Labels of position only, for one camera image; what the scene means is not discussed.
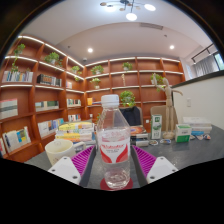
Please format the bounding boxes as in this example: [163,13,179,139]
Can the tall green-white carton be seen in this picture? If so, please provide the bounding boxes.
[150,113,163,140]

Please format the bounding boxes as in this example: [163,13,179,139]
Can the white tissue pack stack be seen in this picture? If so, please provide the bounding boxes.
[182,116,213,136]

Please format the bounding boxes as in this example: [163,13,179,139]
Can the clear plastic water bottle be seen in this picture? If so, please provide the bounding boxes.
[95,94,132,191]

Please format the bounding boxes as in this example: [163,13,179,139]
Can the wooden shelf unit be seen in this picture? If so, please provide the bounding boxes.
[0,34,187,164]

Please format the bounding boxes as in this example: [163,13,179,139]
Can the small green-white box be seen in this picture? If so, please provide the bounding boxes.
[174,123,193,144]

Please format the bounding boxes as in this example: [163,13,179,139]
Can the grey curtain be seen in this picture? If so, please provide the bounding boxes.
[193,54,219,78]

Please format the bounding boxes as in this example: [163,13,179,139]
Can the dark book stack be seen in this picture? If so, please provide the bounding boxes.
[129,124,150,147]

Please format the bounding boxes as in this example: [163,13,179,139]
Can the tan chair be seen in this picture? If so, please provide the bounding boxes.
[149,105,169,133]

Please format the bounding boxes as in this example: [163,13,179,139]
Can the window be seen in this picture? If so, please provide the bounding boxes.
[213,51,224,72]

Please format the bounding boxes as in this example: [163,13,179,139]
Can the white printed cup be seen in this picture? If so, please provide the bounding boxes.
[44,138,87,167]

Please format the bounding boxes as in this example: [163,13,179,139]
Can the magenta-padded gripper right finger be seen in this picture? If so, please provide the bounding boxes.
[130,145,179,188]

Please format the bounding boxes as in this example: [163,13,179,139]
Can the branched ceiling lamp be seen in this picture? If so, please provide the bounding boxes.
[99,0,157,22]

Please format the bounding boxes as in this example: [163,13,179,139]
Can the black track light rail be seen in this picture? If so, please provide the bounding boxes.
[190,42,215,64]

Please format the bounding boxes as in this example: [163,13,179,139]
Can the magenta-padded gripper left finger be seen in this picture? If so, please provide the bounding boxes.
[47,145,98,188]

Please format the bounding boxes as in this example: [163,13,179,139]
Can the dark office chair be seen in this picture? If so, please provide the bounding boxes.
[119,105,144,128]

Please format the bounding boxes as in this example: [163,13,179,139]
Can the colourful book stack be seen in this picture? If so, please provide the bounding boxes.
[54,120,98,144]

